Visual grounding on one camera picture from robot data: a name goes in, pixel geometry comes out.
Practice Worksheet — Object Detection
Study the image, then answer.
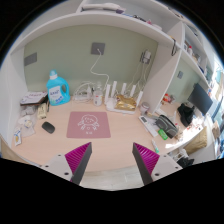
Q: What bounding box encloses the crumpled plastic wrapper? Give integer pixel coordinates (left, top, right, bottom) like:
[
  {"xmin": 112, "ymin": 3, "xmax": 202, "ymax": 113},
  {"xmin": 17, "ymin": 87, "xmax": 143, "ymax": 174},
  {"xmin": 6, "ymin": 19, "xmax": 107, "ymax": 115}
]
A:
[{"xmin": 18, "ymin": 106, "xmax": 37, "ymax": 137}]

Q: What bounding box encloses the black bag on desk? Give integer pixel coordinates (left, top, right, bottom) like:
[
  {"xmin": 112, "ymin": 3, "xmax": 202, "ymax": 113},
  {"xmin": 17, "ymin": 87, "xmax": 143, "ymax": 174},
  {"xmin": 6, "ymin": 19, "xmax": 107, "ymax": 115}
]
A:
[{"xmin": 178, "ymin": 104, "xmax": 194, "ymax": 127}]

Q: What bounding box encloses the small round jar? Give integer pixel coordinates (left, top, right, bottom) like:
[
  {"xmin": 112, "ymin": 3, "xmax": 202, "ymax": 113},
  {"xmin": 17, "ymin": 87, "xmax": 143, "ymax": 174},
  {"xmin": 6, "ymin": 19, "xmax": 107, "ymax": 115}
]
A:
[{"xmin": 140, "ymin": 102, "xmax": 150, "ymax": 115}]

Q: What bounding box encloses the black computer mouse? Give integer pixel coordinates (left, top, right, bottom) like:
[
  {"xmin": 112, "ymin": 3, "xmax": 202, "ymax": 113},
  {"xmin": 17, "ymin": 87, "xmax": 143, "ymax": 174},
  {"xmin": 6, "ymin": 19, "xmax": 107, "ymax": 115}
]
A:
[{"xmin": 42, "ymin": 122, "xmax": 55, "ymax": 134}]

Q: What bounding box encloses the small snack packet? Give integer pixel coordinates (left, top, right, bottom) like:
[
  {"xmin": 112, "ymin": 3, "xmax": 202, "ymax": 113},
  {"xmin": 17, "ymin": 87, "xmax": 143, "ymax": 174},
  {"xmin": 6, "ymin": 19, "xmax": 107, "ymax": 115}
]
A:
[{"xmin": 14, "ymin": 129, "xmax": 22, "ymax": 146}]

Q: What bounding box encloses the grey wall plate left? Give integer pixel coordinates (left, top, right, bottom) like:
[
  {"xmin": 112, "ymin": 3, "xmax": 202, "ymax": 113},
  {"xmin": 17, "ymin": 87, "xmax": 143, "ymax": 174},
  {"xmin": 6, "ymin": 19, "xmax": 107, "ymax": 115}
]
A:
[{"xmin": 24, "ymin": 53, "xmax": 37, "ymax": 66}]

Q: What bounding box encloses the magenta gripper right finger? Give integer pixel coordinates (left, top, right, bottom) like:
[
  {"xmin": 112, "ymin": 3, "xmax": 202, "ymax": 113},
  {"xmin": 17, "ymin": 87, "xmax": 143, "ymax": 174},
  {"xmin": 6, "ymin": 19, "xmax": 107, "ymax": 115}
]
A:
[{"xmin": 132, "ymin": 143, "xmax": 160, "ymax": 185}]

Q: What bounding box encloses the black pouch bag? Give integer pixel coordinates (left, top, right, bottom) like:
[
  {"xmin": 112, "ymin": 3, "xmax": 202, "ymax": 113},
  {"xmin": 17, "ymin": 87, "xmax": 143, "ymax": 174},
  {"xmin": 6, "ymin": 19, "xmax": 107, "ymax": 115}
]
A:
[{"xmin": 156, "ymin": 115, "xmax": 178, "ymax": 138}]

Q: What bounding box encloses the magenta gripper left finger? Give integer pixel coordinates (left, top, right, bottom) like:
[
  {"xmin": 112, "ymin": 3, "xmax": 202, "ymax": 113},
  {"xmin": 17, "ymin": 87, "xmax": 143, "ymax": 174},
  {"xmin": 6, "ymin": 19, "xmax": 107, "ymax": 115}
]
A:
[{"xmin": 65, "ymin": 142, "xmax": 92, "ymax": 185}]

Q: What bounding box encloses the white power cable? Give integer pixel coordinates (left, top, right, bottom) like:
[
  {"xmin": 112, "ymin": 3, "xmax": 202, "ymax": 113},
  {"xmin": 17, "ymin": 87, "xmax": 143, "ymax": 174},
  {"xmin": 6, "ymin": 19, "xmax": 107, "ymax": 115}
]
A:
[{"xmin": 89, "ymin": 49, "xmax": 110, "ymax": 88}]

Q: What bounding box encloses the white green tube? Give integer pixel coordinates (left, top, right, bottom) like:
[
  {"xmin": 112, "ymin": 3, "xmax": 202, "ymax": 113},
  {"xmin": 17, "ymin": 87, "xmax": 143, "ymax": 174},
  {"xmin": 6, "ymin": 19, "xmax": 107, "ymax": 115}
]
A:
[{"xmin": 151, "ymin": 139, "xmax": 159, "ymax": 154}]

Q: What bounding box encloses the black computer monitor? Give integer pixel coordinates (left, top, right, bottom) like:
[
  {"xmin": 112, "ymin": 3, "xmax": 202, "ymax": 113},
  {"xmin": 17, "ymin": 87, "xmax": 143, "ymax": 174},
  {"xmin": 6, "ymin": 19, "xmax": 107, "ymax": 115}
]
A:
[{"xmin": 188, "ymin": 84, "xmax": 213, "ymax": 114}]

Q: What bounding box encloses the small white bottle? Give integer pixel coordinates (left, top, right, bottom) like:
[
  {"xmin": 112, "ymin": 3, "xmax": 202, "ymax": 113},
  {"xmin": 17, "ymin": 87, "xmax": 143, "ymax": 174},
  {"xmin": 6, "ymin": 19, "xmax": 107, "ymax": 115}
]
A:
[{"xmin": 93, "ymin": 85, "xmax": 103, "ymax": 106}]

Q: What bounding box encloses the white wall charger adapter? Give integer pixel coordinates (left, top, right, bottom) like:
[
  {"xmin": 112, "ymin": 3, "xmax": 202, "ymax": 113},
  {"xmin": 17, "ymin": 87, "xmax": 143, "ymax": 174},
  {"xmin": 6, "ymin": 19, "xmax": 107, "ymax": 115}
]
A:
[{"xmin": 140, "ymin": 50, "xmax": 151, "ymax": 64}]

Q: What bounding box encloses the green small box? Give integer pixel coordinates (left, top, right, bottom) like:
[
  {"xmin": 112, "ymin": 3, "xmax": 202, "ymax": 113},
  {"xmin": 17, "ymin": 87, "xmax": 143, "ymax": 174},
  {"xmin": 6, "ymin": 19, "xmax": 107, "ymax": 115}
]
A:
[{"xmin": 158, "ymin": 129, "xmax": 168, "ymax": 140}]

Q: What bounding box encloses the white power strip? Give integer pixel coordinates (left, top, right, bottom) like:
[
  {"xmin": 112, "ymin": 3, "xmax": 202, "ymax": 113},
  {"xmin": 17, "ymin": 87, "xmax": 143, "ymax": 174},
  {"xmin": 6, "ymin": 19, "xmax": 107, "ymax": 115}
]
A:
[{"xmin": 72, "ymin": 95, "xmax": 92, "ymax": 102}]

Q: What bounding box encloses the white wifi router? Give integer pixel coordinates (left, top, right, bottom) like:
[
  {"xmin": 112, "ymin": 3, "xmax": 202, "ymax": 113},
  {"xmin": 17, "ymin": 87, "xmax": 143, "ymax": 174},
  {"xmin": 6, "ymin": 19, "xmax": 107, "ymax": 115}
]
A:
[{"xmin": 104, "ymin": 81, "xmax": 143, "ymax": 114}]

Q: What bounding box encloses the gold foil bag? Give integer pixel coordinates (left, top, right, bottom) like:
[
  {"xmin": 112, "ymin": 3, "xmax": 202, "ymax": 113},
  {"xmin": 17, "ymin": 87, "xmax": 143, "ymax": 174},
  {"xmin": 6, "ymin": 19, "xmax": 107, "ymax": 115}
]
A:
[{"xmin": 115, "ymin": 95, "xmax": 136, "ymax": 111}]

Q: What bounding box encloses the blue detergent bottle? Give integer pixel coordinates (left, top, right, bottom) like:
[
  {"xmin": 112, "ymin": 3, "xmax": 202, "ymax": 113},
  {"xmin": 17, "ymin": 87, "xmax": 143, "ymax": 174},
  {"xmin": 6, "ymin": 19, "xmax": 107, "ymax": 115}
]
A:
[{"xmin": 46, "ymin": 70, "xmax": 70, "ymax": 106}]

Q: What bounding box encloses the grey wall socket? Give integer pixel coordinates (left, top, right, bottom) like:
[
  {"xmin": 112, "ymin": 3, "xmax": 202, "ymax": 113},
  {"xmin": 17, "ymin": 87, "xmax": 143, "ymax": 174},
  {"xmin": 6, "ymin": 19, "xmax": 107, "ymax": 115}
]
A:
[{"xmin": 91, "ymin": 42, "xmax": 105, "ymax": 55}]

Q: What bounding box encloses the pink mouse pad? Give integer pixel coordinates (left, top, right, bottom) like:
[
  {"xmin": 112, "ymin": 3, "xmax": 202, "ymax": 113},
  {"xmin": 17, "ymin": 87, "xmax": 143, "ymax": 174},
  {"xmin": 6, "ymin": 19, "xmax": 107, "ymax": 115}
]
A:
[{"xmin": 67, "ymin": 112, "xmax": 111, "ymax": 139}]

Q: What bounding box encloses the stack of books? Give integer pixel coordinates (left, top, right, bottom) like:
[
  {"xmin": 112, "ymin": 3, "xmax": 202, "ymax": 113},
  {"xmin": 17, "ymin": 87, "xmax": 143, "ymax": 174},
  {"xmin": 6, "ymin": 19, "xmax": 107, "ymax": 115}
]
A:
[{"xmin": 20, "ymin": 91, "xmax": 47, "ymax": 105}]

